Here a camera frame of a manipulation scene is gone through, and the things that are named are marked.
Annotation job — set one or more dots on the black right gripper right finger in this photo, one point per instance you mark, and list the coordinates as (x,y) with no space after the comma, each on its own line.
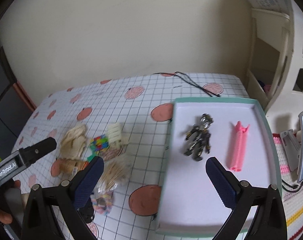
(269,221)

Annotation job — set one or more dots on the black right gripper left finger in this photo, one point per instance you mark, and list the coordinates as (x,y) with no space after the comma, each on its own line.
(39,220)

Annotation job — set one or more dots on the black toy car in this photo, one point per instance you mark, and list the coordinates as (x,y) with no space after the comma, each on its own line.
(87,212)

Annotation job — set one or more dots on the black gold robot figure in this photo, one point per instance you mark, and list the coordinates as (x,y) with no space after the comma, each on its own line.
(201,142)

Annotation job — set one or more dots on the left hand with white ring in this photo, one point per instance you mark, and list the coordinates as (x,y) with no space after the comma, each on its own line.
(12,203)

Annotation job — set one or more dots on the packaged biscuit roll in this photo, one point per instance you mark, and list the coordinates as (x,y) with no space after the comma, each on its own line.
(71,166)

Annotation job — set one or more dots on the white tray with green rim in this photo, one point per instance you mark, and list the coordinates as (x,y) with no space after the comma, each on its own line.
(190,205)

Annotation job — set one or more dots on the crumpled cream cloth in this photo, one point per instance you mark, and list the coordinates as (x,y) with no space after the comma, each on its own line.
(73,142)

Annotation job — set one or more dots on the colourful flower toy green stem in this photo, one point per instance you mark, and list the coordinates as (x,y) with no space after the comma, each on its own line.
(97,146)

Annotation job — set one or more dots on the cream plastic toy chair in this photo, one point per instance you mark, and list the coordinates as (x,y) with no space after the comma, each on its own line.
(115,136)

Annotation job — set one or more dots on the pomegranate print grid bedsheet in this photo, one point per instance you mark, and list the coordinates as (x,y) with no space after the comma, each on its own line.
(130,117)

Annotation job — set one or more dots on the white bedside shelf unit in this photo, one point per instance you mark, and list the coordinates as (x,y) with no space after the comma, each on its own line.
(275,71)

